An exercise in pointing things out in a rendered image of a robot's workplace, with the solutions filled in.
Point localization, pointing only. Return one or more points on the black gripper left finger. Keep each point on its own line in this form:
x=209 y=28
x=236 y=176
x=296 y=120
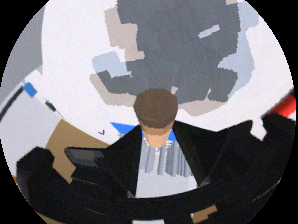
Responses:
x=121 y=159

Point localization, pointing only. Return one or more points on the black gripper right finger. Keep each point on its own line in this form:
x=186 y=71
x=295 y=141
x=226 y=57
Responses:
x=203 y=148

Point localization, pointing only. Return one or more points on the blue flat strip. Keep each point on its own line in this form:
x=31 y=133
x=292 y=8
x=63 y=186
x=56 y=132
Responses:
x=123 y=128

